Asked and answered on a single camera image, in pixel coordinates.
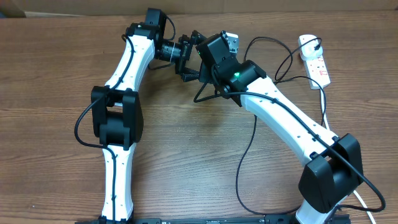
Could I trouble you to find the brown cardboard backdrop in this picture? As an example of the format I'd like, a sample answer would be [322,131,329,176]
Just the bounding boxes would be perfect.
[1,0,397,17]

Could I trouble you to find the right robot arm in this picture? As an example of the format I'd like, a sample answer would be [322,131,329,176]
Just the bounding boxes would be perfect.
[196,33,364,223]

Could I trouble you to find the white charger plug adapter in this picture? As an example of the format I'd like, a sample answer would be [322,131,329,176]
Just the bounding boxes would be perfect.
[298,34,323,61]

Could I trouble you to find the black USB charging cable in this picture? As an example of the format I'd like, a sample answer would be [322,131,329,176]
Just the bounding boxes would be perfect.
[235,36,327,217]

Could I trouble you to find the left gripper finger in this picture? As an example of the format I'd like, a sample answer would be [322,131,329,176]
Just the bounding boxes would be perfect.
[190,30,206,45]
[180,68,200,82]

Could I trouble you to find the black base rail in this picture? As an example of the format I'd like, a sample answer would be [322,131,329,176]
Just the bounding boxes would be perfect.
[75,215,351,224]

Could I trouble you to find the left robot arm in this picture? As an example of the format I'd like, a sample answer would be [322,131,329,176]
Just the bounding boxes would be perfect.
[91,8,205,223]

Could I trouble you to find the white power strip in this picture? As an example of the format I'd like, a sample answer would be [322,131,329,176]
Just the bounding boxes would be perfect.
[298,34,331,91]

